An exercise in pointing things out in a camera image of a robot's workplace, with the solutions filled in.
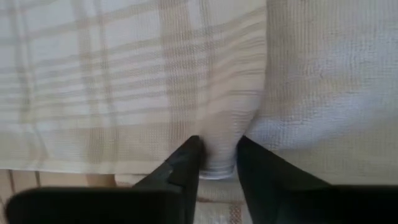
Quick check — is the red-checked white towel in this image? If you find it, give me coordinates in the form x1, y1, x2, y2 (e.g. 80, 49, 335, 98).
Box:
114, 172, 249, 224

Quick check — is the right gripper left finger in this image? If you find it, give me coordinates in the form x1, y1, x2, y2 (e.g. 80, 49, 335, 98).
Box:
5, 135, 203, 224

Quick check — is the beige-checked white towel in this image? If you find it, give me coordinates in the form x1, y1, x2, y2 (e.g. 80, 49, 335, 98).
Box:
0, 0, 398, 186

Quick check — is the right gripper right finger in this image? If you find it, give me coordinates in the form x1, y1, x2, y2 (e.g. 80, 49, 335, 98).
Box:
236, 135, 398, 224

